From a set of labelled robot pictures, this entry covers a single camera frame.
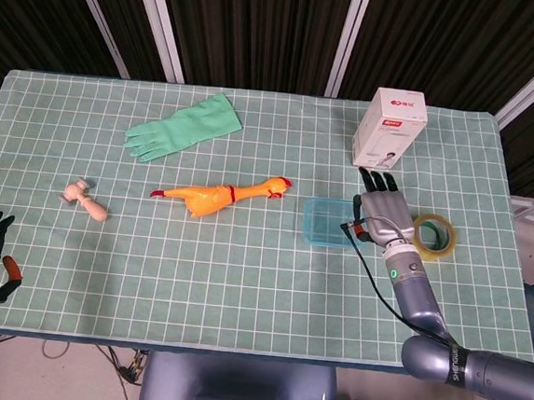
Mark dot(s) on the grey-blue robot torso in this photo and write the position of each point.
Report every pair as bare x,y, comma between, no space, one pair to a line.
232,389

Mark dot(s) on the green rubber glove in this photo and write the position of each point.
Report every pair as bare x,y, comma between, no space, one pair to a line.
184,127

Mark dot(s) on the yellow rubber chicken toy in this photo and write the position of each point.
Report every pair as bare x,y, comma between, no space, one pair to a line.
206,199

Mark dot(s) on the thin grey metal post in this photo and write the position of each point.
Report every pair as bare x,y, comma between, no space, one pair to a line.
98,17

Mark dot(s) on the green white checkered tablecloth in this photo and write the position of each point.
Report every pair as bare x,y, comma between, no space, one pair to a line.
195,273

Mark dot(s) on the clear plastic container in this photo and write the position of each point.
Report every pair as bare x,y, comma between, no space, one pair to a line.
333,246

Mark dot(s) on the yellow packing tape roll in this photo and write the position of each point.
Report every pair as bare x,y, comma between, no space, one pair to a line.
437,254

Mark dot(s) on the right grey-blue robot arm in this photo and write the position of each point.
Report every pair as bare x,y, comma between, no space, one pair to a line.
431,355

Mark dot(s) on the blue container lid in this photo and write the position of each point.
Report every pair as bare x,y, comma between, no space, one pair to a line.
328,221

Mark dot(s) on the wide white metal post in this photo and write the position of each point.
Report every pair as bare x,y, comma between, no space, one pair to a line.
159,17

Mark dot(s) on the black pleated curtain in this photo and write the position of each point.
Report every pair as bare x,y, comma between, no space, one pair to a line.
264,22

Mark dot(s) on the beige wooden massage hammer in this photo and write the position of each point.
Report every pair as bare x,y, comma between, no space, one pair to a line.
89,205

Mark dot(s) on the white desk lamp carton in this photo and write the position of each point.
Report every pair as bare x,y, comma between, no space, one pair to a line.
390,126

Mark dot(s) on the black power strip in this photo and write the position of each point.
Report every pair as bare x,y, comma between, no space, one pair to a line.
132,371

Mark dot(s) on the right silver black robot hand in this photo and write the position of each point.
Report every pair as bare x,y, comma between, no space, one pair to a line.
387,215

